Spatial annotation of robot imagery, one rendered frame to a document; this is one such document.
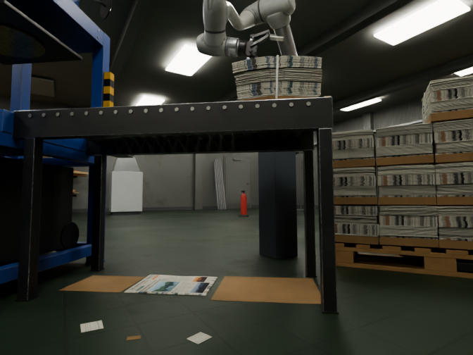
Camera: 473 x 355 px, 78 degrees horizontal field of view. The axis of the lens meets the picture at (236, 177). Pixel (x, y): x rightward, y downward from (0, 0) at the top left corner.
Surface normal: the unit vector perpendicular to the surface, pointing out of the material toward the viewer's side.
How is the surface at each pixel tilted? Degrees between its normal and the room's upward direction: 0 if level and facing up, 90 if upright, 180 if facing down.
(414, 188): 90
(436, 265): 90
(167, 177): 90
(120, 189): 90
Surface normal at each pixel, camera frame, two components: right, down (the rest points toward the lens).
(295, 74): -0.12, -0.07
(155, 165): 0.52, -0.07
